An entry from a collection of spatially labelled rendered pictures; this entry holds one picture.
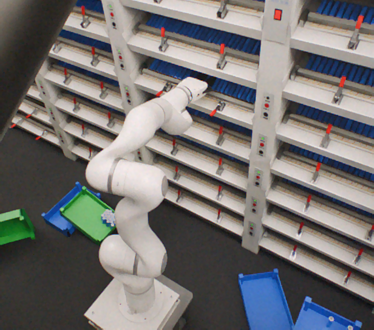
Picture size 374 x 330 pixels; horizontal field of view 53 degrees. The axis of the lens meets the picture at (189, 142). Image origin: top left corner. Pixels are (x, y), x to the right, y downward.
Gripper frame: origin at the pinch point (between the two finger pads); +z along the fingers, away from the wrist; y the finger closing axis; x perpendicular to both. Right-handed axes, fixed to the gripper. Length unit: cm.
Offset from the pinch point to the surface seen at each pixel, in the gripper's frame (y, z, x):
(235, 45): -11.9, 0.4, -18.4
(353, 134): -62, 2, 2
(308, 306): -70, -31, 59
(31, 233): 81, -49, 106
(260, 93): -28.0, -7.7, -6.9
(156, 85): 21.9, -4.3, 7.8
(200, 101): -1.2, -4.0, 7.7
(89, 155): 89, 8, 87
